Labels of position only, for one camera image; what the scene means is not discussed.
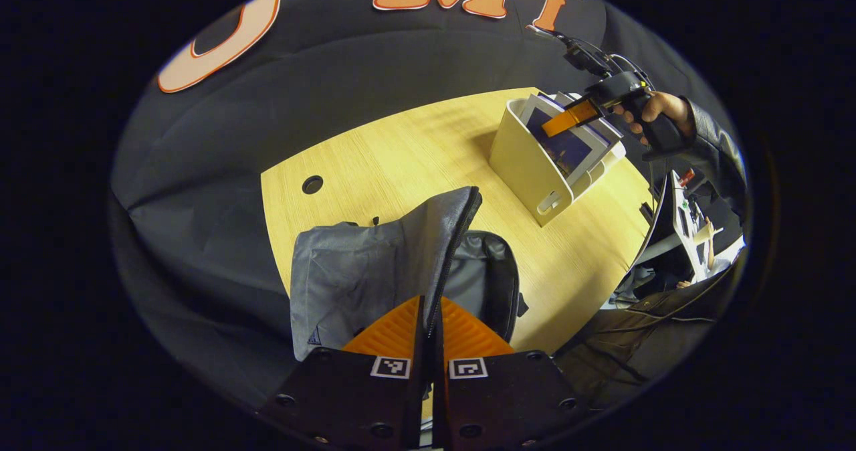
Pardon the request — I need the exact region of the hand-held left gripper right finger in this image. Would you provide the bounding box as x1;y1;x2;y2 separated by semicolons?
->
431;297;593;448

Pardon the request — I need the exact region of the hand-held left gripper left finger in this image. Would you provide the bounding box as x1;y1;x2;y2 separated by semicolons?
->
257;295;429;448

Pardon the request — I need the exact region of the blue cover book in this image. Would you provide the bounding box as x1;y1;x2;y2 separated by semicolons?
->
524;93;613;181

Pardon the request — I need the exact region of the cream bookshelf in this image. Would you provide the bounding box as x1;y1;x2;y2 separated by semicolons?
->
488;93;627;228

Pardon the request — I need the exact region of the grey schoolbag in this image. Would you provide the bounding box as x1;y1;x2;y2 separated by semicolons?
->
290;185;529;363

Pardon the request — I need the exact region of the white background desk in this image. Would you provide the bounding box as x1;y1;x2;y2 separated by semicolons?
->
669;169;746;284

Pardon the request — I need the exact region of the person's dark clothing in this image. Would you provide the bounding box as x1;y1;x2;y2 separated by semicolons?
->
555;274;726;408

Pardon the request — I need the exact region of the black backdrop cloth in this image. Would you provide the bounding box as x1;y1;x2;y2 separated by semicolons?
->
110;0;743;412

